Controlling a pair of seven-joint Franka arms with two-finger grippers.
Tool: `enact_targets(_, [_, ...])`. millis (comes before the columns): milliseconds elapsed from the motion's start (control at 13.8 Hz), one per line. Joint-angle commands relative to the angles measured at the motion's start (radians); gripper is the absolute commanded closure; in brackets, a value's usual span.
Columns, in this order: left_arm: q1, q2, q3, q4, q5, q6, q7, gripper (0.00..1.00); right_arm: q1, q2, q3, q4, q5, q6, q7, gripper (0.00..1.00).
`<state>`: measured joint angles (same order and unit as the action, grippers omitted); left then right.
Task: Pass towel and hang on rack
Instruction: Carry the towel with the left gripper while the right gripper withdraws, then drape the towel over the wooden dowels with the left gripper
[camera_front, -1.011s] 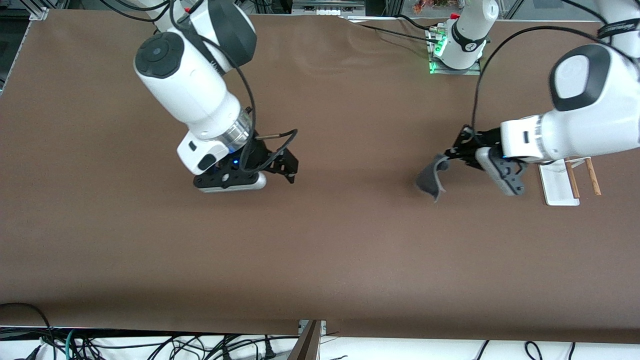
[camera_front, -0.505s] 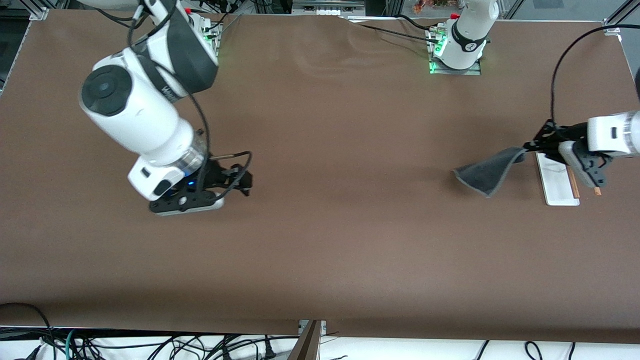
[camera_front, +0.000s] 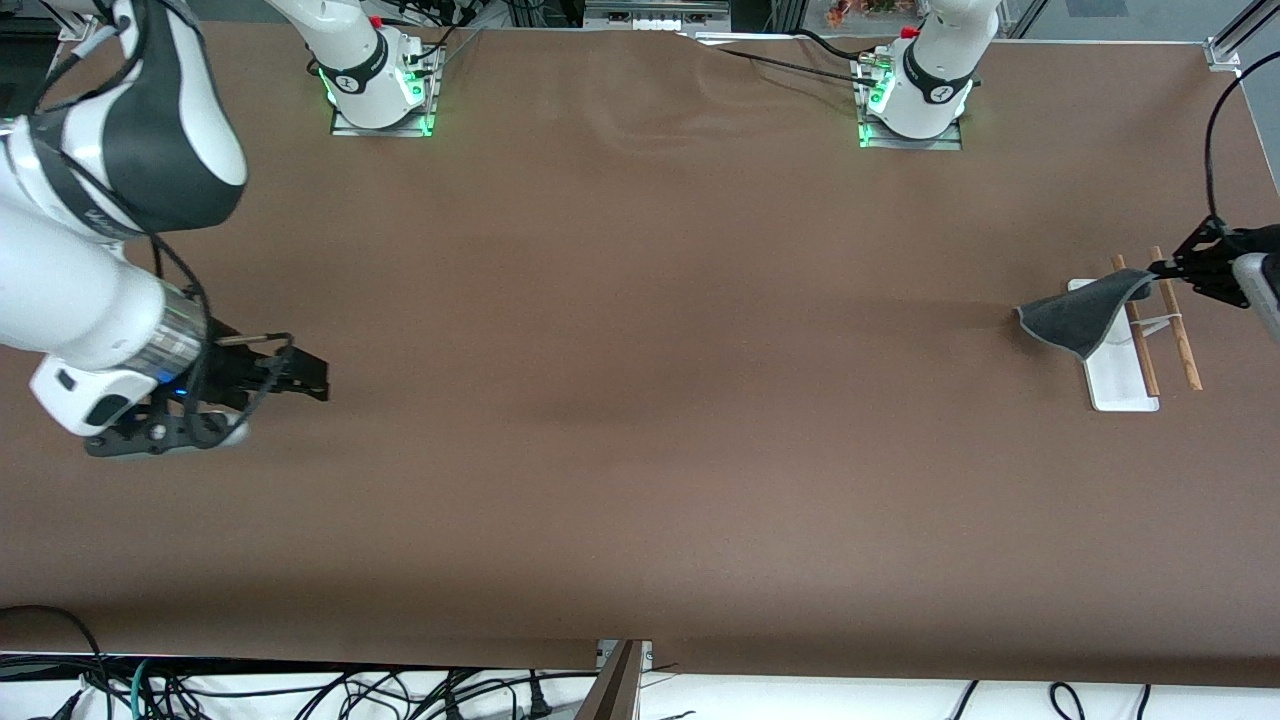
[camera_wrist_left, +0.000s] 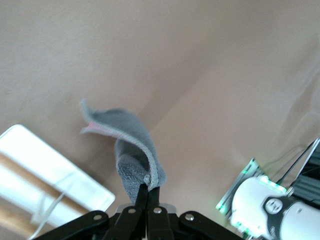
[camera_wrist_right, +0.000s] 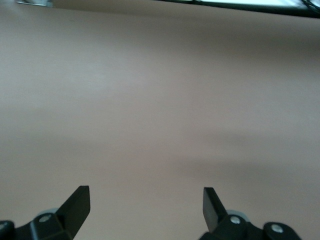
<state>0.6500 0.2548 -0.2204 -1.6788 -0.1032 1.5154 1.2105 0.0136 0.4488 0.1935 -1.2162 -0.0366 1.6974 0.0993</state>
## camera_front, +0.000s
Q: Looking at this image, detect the grey and pink towel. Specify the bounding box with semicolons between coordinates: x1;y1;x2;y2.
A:
1016;268;1161;362

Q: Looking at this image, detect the wooden rack rod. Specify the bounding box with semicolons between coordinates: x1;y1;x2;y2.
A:
1112;254;1161;398

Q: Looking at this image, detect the white rack base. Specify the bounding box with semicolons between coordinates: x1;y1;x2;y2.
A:
1068;278;1161;413

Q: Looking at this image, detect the wooden chopsticks pair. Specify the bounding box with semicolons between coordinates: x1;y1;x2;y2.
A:
1148;246;1204;392

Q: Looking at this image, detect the white power strip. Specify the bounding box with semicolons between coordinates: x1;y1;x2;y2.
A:
585;0;731;31

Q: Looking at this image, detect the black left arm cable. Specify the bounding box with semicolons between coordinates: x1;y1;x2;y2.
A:
1204;70;1280;237

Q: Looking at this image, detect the aluminium frame profile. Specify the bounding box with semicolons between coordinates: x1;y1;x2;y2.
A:
1205;0;1280;71
55;0;101;43

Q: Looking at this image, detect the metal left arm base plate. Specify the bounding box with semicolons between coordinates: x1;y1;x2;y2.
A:
856;55;964;152

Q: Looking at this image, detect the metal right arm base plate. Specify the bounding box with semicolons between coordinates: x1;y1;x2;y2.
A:
330;40;446;139

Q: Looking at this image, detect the black base cable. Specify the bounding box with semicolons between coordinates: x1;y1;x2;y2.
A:
385;0;483;63

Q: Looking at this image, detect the black table cable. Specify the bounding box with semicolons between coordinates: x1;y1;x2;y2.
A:
793;28;876;63
712;48;867;89

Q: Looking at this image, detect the wooden post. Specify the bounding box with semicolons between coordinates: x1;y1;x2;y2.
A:
575;640;646;720

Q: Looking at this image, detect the small metal bracket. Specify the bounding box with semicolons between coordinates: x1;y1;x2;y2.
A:
597;640;654;673

